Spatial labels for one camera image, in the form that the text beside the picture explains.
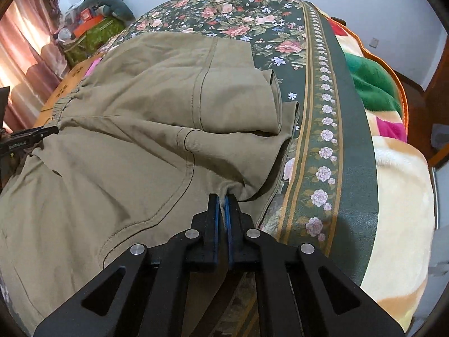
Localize olive green pants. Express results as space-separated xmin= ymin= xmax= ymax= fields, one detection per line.
xmin=1 ymin=32 xmax=298 ymax=336

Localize wooden lap desk board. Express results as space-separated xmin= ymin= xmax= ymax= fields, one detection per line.
xmin=33 ymin=53 xmax=103 ymax=127

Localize pink window curtain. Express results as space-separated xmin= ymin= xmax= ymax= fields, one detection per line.
xmin=1 ymin=0 xmax=69 ymax=131

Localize pink folded garment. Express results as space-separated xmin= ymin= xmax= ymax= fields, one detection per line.
xmin=84 ymin=57 xmax=102 ymax=78

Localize green storage bag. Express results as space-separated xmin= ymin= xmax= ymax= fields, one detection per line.
xmin=60 ymin=17 xmax=125 ymax=68

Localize dark floral bedspread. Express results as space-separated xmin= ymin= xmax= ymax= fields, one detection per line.
xmin=110 ymin=0 xmax=378 ymax=284

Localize orange box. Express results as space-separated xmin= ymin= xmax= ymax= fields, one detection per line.
xmin=72 ymin=8 xmax=104 ymax=37

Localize grey plush pillow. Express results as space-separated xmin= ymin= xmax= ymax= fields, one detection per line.
xmin=77 ymin=0 xmax=136 ymax=25

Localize colourful fleece blanket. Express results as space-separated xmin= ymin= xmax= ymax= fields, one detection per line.
xmin=328 ymin=18 xmax=435 ymax=330

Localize brown wooden door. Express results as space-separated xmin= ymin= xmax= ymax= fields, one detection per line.
xmin=408 ymin=40 xmax=448 ymax=160

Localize white wall socket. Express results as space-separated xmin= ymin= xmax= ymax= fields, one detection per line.
xmin=369 ymin=37 xmax=379 ymax=49

